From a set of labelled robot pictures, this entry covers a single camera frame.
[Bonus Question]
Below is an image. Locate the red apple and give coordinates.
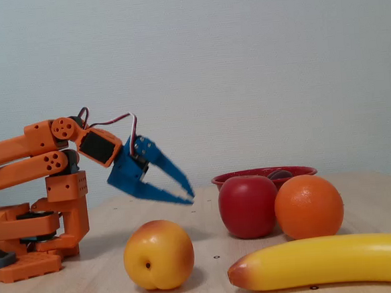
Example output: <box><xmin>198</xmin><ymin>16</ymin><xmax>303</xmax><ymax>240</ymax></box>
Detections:
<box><xmin>216</xmin><ymin>173</ymin><xmax>282</xmax><ymax>241</ymax></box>

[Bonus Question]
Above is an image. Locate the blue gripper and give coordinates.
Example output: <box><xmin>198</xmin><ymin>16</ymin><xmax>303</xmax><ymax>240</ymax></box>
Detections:
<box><xmin>104</xmin><ymin>132</ymin><xmax>197</xmax><ymax>211</ymax></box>

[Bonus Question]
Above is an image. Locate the dark purple plum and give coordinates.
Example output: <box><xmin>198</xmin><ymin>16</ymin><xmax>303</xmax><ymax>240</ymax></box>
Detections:
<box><xmin>266</xmin><ymin>169</ymin><xmax>295</xmax><ymax>182</ymax></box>

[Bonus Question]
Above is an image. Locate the yellow banana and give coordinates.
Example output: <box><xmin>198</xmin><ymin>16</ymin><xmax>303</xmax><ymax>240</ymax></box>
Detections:
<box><xmin>225</xmin><ymin>231</ymin><xmax>391</xmax><ymax>293</ymax></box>

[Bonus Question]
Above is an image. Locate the orange fruit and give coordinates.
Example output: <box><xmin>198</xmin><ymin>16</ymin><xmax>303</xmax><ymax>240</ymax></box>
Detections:
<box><xmin>272</xmin><ymin>172</ymin><xmax>347</xmax><ymax>242</ymax></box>

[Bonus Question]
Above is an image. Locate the red white black servo cable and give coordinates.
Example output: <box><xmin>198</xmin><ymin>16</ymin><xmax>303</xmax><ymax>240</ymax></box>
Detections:
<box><xmin>76</xmin><ymin>103</ymin><xmax>141</xmax><ymax>161</ymax></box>

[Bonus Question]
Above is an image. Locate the orange robot base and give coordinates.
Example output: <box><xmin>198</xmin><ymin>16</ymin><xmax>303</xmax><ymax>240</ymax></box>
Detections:
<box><xmin>0</xmin><ymin>189</ymin><xmax>64</xmax><ymax>285</ymax></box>

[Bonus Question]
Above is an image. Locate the yellow orange peach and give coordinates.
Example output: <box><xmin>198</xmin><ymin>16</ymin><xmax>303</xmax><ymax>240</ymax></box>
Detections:
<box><xmin>121</xmin><ymin>217</ymin><xmax>198</xmax><ymax>293</ymax></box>

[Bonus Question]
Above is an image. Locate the dark grey table clamp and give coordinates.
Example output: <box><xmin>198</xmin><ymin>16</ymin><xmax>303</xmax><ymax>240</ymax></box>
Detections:
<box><xmin>0</xmin><ymin>241</ymin><xmax>17</xmax><ymax>270</ymax></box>

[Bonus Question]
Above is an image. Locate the red speckled bowl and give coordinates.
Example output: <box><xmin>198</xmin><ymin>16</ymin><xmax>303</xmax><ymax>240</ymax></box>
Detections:
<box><xmin>210</xmin><ymin>163</ymin><xmax>319</xmax><ymax>195</ymax></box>

